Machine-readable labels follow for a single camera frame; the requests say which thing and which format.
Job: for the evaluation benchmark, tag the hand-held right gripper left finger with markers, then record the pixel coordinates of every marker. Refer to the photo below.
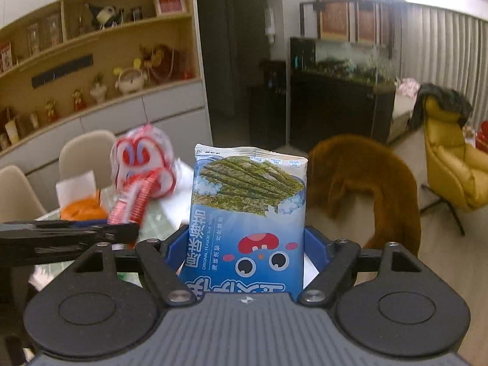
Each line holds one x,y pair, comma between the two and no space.
171,251

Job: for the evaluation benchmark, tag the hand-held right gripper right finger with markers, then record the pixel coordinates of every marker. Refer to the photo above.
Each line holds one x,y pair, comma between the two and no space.
316,247

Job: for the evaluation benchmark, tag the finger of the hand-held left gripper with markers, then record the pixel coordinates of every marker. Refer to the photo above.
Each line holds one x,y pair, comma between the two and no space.
76,229
38,253

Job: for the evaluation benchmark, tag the red snack packet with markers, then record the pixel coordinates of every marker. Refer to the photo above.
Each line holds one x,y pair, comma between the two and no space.
129,202

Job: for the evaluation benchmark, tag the blue seaweed snack packet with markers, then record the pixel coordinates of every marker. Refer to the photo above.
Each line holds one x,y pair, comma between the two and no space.
247,217

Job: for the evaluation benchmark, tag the orange tissue box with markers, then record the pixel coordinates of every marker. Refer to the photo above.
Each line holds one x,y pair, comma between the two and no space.
82,209

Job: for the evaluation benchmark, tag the beige chair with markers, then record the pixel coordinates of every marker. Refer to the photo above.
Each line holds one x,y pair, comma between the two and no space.
343,221

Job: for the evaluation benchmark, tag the white dining chair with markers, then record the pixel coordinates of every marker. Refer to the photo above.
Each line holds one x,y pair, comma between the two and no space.
19,194
85,152

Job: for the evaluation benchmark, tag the rabbit-shaped red white bag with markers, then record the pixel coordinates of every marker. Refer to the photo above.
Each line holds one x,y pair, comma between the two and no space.
145,148

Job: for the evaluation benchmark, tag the white paper cup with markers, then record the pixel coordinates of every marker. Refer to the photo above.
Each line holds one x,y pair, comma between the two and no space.
11,133

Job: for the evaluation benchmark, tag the red gold monkey figurine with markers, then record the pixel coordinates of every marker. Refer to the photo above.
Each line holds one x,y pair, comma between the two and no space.
50,112
79,101

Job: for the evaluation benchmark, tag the black tank cabinet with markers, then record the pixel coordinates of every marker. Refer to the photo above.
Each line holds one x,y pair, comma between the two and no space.
331,110

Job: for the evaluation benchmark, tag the white vase with plant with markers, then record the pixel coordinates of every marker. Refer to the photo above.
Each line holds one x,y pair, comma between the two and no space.
98,91

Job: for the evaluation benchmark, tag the white plush toy yellow ears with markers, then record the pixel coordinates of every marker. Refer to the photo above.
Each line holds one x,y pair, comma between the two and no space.
129,80

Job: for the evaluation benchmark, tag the yellow armchair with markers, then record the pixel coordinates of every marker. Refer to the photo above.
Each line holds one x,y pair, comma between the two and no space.
450,160

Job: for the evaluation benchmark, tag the black water dispenser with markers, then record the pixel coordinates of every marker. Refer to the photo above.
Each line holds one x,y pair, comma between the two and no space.
272,74

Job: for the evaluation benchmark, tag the pink cloth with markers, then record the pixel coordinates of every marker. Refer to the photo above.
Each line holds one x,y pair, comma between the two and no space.
408,87

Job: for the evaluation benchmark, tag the brown plush toy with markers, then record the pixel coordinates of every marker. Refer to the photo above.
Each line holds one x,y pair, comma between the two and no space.
162,63

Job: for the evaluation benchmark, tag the glass fish tank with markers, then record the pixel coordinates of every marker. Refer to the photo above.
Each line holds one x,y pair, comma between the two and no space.
343,57

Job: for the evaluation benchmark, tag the dark throw blanket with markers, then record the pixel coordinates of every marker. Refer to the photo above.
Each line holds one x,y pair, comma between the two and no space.
446,97

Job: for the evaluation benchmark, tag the black white plush toy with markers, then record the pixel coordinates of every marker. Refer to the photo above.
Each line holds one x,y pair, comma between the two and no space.
105,15

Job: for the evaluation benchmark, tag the white vertical blinds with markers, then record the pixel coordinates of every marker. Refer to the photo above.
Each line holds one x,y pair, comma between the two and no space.
442,53

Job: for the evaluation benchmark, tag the red framed picture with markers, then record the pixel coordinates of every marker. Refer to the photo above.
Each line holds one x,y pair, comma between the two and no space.
169,2

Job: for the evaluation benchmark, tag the black wall strip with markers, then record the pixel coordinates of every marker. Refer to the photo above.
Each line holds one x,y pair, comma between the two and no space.
61,70

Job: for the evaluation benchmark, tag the white wall dispenser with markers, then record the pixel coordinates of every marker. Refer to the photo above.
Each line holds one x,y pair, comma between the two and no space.
270,23

